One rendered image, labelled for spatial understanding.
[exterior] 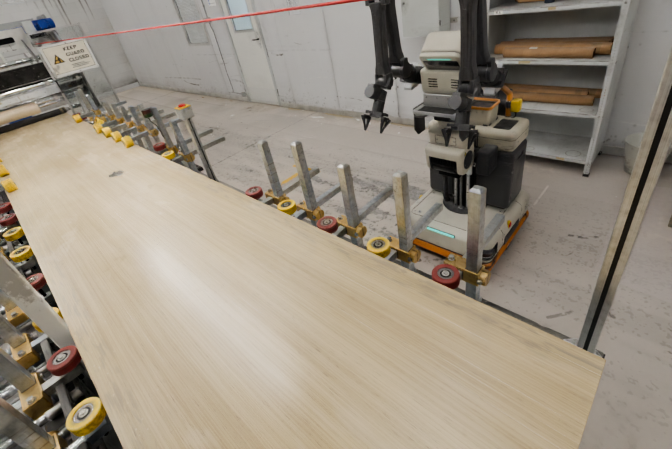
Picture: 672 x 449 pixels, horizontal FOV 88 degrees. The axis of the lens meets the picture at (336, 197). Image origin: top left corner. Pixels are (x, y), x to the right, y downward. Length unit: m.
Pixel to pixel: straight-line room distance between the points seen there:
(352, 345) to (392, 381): 0.14
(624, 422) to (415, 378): 1.25
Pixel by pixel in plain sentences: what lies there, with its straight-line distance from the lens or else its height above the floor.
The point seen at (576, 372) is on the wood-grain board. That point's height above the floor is 0.90.
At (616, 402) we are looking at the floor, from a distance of 2.07.
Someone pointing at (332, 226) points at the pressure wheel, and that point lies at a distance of 1.33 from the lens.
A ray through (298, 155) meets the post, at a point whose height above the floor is 1.11.
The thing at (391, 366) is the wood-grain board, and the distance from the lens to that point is 0.93.
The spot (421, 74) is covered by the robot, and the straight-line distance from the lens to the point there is 1.94.
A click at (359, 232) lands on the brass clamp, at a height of 0.83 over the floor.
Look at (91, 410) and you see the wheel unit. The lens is 1.19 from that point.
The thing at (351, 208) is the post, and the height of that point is 0.93.
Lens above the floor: 1.70
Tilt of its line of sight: 32 degrees down
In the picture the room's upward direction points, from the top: 12 degrees counter-clockwise
